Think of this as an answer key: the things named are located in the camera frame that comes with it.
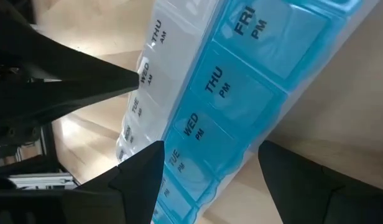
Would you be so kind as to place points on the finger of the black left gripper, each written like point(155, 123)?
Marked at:
point(79, 74)

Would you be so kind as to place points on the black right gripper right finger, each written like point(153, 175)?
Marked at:
point(319, 196)

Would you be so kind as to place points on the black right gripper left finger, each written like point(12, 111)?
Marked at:
point(129, 193)

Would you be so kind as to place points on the aluminium table frame rail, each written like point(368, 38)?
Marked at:
point(42, 181)

